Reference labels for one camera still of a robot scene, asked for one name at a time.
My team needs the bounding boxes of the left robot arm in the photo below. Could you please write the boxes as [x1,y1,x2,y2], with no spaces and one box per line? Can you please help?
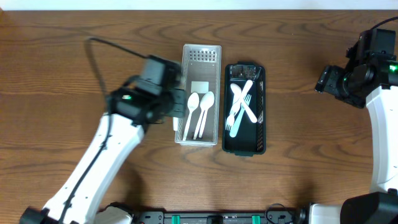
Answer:
[19,87,187,224]

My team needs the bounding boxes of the mint green plastic fork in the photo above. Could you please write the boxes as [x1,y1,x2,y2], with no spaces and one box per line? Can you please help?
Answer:
[229,94,251,138]

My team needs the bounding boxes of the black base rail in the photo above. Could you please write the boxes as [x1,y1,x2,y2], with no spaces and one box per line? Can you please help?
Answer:
[96,202,312,224]

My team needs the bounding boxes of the white plastic basket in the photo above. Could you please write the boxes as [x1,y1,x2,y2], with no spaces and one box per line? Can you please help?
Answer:
[175,44,221,147]

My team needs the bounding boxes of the white plastic utensil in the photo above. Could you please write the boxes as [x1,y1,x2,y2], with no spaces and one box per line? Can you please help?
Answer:
[193,109,204,140]

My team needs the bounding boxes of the white plastic fork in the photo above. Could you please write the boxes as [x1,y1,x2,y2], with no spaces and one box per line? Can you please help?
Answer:
[226,106,238,131]

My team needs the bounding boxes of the black plastic basket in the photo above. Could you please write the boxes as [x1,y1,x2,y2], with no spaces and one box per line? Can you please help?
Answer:
[222,62,266,157]

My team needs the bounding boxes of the white plastic spoon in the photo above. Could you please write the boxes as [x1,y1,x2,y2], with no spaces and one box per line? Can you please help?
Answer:
[198,91,215,138]
[183,92,199,141]

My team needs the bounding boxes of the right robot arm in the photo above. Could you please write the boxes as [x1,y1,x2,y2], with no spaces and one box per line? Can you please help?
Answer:
[308,58,397,223]

